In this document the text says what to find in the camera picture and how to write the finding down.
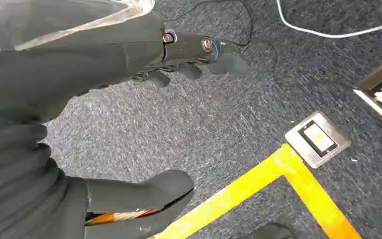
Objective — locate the open steel floor socket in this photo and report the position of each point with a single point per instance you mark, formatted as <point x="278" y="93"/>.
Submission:
<point x="375" y="80"/>

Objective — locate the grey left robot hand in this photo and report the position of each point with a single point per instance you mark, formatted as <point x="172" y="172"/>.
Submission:
<point x="89" y="56"/>

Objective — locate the yellow floor tape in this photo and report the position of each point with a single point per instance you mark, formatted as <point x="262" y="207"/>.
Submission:
<point x="243" y="189"/>

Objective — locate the clear plastic film cover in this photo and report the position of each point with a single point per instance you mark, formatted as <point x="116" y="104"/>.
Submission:
<point x="79" y="13"/>

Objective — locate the closed steel floor socket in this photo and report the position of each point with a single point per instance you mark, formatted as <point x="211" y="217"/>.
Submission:
<point x="318" y="140"/>

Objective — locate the ribbed grey left arm sleeve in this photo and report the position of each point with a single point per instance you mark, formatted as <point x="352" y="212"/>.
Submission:
<point x="13" y="181"/>

